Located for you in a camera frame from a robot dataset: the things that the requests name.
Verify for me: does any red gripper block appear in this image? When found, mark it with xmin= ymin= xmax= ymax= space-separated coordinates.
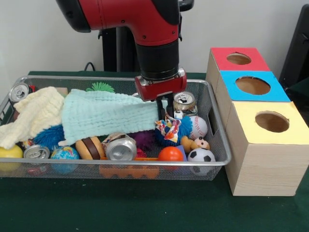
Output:
xmin=134 ymin=67 xmax=188 ymax=121

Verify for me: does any colourful paper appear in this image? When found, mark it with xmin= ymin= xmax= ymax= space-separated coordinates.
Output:
xmin=154 ymin=115 xmax=182 ymax=143

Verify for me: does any light blue muslin cloth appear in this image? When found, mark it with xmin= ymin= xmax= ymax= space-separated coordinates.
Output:
xmin=57 ymin=88 xmax=169 ymax=147

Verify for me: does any wooden box with three holes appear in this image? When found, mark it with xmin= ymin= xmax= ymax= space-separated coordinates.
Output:
xmin=206 ymin=47 xmax=309 ymax=197

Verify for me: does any shallow metal mesh bin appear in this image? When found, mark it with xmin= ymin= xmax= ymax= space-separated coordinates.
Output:
xmin=0 ymin=75 xmax=232 ymax=181

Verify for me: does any gold drink can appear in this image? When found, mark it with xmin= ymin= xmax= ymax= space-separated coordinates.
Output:
xmin=172 ymin=91 xmax=198 ymax=114

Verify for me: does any blue fuzzy toy with eyes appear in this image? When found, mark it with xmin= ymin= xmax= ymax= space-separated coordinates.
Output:
xmin=154 ymin=116 xmax=194 ymax=147

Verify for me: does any white baseball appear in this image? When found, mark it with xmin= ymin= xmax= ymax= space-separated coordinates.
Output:
xmin=189 ymin=116 xmax=209 ymax=141

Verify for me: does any orange ball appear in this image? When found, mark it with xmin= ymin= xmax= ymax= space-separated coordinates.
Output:
xmin=158 ymin=146 xmax=184 ymax=170

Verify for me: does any black and white soccer ball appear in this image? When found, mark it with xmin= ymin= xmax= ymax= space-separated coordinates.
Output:
xmin=187 ymin=147 xmax=216 ymax=176

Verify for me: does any crushed silver can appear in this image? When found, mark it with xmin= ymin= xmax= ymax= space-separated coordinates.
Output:
xmin=102 ymin=134 xmax=138 ymax=161

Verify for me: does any toy hamburger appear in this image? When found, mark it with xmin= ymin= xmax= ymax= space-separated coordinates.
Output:
xmin=75 ymin=136 xmax=106 ymax=160

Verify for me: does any dark green tablecloth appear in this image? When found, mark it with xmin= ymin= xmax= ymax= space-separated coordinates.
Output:
xmin=284 ymin=78 xmax=309 ymax=114
xmin=0 ymin=70 xmax=309 ymax=232

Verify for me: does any globe print ball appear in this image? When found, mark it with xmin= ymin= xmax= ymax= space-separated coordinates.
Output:
xmin=50 ymin=146 xmax=80 ymax=174

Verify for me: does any cream muslin cloth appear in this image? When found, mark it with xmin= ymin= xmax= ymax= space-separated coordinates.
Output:
xmin=0 ymin=86 xmax=65 ymax=150

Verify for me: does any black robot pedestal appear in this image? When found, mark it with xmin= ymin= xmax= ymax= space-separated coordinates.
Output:
xmin=98 ymin=0 xmax=195 ymax=73

